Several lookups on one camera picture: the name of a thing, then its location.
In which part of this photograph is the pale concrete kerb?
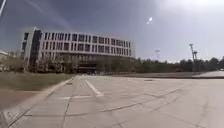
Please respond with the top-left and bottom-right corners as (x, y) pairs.
(0, 77), (74, 128)

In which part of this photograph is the tall floodlight pole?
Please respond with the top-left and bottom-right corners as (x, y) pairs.
(188, 43), (199, 73)

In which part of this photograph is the dry grass verge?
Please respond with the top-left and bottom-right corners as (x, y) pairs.
(0, 71), (75, 92)

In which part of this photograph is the large white multi-storey building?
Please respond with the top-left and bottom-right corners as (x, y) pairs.
(18, 26), (137, 75)

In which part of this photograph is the grey concrete slab road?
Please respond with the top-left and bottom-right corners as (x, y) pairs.
(7, 70), (224, 128)

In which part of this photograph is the row of small bare trees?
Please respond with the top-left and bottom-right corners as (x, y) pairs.
(0, 51), (81, 74)

